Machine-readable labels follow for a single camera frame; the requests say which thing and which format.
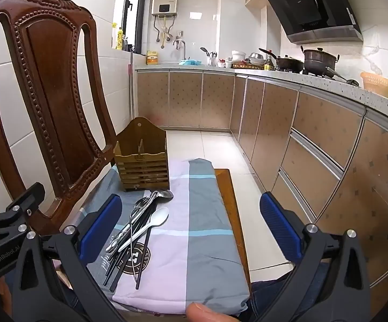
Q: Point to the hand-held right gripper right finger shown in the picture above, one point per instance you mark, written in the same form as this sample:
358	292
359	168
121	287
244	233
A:
279	228

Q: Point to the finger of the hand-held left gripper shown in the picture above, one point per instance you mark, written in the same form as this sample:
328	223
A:
23	201

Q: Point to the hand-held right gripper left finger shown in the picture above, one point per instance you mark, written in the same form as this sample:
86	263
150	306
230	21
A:
101	228

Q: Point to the metal fork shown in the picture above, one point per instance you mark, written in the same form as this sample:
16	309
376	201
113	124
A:
139	204
148	198

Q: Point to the white plastic spoon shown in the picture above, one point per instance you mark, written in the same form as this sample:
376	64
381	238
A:
158	216

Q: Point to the wooden utensil holder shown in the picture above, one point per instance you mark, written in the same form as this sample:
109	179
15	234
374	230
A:
143	171

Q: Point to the metal ladle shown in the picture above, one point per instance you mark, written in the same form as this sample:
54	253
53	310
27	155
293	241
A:
164	194

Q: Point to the person's right hand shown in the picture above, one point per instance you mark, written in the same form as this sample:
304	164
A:
207	312

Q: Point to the person's blue jeans leg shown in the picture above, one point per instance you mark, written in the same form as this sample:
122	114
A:
267	291

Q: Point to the kitchen base cabinet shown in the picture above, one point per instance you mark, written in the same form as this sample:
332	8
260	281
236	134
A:
314	141

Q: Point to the carved wooden chair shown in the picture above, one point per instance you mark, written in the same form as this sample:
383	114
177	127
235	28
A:
56	90

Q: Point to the gas stove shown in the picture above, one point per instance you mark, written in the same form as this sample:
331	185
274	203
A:
311	73

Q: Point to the metal cooking utensil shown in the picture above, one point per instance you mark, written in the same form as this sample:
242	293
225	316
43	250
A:
343	77

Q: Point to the dark sauce bottle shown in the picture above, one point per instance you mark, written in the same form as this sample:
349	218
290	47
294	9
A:
269	64

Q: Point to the black wok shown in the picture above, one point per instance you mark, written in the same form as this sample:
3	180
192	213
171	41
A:
289	63

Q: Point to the patterned tray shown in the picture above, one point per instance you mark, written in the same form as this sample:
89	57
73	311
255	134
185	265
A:
242	64

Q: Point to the dark cooking pot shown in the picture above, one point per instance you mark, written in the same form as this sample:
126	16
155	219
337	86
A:
319	62

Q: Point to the metal bowl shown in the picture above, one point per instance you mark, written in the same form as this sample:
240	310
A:
256	56

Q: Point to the orange plastic basket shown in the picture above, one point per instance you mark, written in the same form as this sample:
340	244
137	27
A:
378	85

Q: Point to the yellow box on counter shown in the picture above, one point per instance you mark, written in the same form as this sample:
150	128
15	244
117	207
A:
152	58

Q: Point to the stack of white bowls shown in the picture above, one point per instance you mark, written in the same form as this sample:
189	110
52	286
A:
238	55

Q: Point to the white utensil cup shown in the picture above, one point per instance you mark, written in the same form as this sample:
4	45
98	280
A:
211	61

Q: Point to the yellow bottle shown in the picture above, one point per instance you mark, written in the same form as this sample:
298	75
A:
119	40

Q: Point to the blue dish cloth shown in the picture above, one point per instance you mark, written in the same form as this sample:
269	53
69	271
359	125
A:
190	62

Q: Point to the black cooking ladle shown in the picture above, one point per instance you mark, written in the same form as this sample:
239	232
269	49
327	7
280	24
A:
204	50

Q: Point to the metal faucet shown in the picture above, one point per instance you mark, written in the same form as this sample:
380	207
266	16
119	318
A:
183	48

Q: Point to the water heater pipes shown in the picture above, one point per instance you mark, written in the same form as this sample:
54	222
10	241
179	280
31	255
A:
156	28

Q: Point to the dark framed window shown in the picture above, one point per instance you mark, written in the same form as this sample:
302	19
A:
135	13

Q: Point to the black range hood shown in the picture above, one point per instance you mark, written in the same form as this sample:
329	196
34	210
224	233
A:
311	3

